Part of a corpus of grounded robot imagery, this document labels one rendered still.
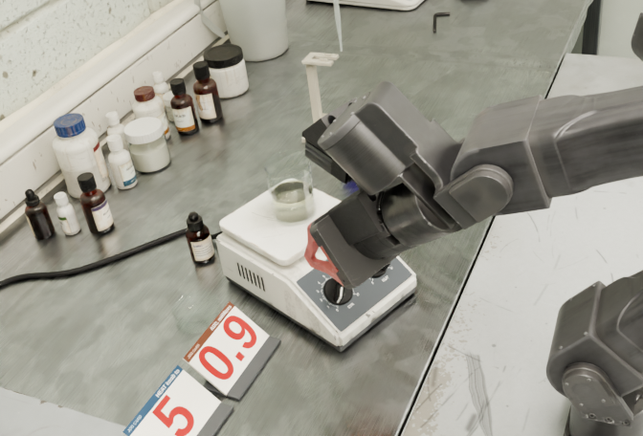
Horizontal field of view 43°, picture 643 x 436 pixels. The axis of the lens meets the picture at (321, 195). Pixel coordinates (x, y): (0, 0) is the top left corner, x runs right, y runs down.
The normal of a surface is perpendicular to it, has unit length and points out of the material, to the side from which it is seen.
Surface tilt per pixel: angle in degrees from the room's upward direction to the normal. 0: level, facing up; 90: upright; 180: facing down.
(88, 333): 0
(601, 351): 90
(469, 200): 90
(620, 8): 90
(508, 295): 0
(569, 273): 0
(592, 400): 90
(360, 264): 50
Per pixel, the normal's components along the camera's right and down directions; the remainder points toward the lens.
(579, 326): -0.77, -0.63
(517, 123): -0.40, -0.81
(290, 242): -0.11, -0.82
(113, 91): 0.91, 0.15
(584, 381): -0.37, 0.56
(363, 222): -0.70, 0.47
